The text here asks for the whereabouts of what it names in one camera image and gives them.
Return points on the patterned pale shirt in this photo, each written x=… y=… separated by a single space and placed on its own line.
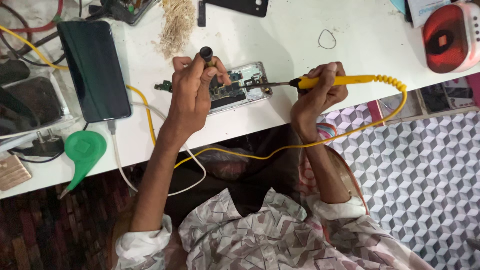
x=262 y=243

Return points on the heap of pale wooden sticks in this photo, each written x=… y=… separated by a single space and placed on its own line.
x=176 y=26

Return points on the black-knobbed hand tool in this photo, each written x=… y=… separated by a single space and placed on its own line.
x=206 y=53

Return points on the green pear-shaped blower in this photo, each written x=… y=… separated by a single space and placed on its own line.
x=84 y=148

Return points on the black smartphone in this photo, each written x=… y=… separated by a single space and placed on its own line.
x=93 y=71

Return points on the person's left fingers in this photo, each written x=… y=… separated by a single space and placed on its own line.
x=221 y=73

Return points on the opened silver phone with board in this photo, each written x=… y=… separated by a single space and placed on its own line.
x=249 y=73

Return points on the person's left hand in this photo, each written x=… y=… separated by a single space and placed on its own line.
x=187 y=97

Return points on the dark tray of parts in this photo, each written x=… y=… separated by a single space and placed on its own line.
x=127 y=9

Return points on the low shelf with packets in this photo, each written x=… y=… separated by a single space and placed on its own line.
x=442 y=97

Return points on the black power plug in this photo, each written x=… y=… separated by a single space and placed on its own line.
x=47 y=144

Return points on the narrow black strip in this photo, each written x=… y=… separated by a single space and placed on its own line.
x=201 y=15

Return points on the white printed packet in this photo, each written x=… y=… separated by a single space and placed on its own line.
x=423 y=11

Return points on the pink and red round speaker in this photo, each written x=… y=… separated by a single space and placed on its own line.
x=446 y=37

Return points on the black rounded case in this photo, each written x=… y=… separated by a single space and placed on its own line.
x=11 y=71

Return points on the person's right hand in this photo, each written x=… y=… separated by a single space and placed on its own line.
x=311 y=108

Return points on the person's right fingers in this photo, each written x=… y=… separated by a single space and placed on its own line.
x=326 y=71

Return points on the rose gold phone cover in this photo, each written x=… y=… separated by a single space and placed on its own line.
x=13 y=172

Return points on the yellow soldering iron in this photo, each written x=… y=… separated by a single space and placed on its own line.
x=356 y=80

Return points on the striped colourful ball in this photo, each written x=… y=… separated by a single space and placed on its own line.
x=326 y=131

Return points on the clear bag with black contents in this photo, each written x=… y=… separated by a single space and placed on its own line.
x=33 y=101

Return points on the small green circuit board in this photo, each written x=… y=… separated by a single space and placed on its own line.
x=164 y=86

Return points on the black phone back cover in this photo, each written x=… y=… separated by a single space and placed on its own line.
x=240 y=5

